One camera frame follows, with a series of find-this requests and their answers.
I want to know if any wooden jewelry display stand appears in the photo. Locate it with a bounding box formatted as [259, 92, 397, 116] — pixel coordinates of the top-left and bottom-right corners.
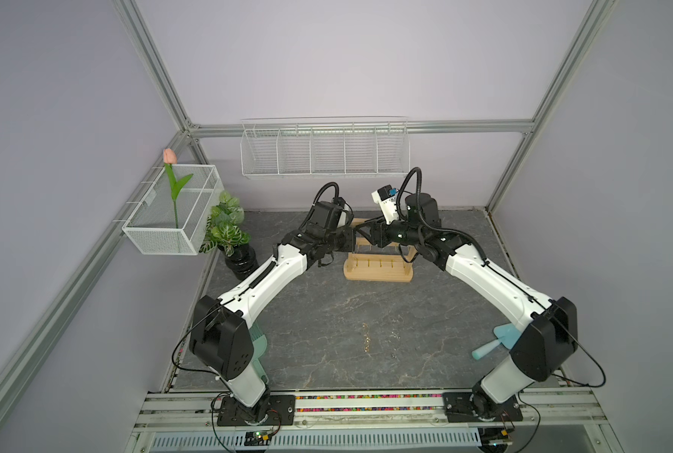
[343, 235, 417, 283]

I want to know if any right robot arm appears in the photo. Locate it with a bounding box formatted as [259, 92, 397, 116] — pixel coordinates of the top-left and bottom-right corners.
[355, 219, 578, 420]

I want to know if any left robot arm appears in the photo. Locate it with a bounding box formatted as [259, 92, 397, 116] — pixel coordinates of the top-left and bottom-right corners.
[188, 228, 355, 410]

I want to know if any black ribbed vase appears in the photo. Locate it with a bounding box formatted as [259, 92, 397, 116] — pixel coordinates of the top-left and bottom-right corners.
[225, 243, 259, 281]

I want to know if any green artificial potted plant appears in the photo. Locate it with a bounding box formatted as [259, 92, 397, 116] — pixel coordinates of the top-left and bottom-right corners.
[199, 191, 251, 258]

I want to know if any green dustpan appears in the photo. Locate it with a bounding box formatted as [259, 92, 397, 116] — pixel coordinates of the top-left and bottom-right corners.
[249, 323, 270, 384]

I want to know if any pink artificial tulip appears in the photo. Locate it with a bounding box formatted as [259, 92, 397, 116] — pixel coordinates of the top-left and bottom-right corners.
[163, 148, 193, 228]

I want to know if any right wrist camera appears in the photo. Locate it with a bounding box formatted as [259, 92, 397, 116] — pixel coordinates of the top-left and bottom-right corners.
[371, 185, 399, 225]

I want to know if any white wire wall shelf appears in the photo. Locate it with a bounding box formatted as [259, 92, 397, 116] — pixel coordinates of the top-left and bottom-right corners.
[240, 116, 411, 177]

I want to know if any white mesh wall basket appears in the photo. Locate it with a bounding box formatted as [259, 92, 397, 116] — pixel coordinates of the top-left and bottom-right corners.
[121, 164, 224, 256]

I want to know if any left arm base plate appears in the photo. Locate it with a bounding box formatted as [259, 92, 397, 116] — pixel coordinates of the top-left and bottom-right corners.
[216, 394, 296, 427]

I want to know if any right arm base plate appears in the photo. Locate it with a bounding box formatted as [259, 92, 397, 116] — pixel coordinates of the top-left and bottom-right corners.
[442, 391, 523, 423]

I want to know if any white slotted cable duct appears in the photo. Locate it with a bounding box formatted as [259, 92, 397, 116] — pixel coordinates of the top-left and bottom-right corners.
[149, 427, 482, 452]

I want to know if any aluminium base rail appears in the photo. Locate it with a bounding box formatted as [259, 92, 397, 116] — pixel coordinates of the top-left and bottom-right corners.
[134, 387, 608, 432]

